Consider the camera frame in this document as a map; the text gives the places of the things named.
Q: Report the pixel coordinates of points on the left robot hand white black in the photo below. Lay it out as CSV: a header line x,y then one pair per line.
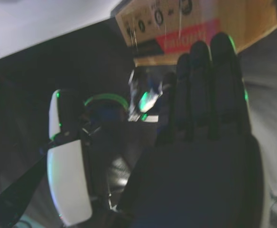
x,y
195,180

